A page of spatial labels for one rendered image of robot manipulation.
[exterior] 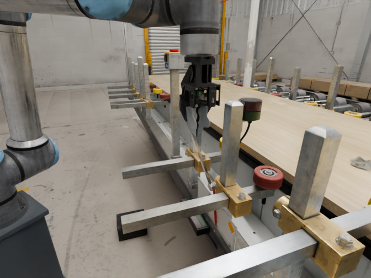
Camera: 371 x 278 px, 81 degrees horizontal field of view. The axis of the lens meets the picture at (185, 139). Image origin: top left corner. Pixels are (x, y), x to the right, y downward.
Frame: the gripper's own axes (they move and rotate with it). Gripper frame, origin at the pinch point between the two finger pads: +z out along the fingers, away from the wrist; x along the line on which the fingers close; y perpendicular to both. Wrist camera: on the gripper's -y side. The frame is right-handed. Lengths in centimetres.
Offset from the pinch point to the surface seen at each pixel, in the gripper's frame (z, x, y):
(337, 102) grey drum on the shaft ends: 19, 154, -71
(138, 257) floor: 101, -18, -52
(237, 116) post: -5.9, 7.8, 8.5
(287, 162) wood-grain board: 12.0, 28.8, 6.8
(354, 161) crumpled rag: 12, 48, 14
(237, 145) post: 2.3, 8.6, 8.3
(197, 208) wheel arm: 16.6, -4.0, 11.9
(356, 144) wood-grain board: 12, 64, 5
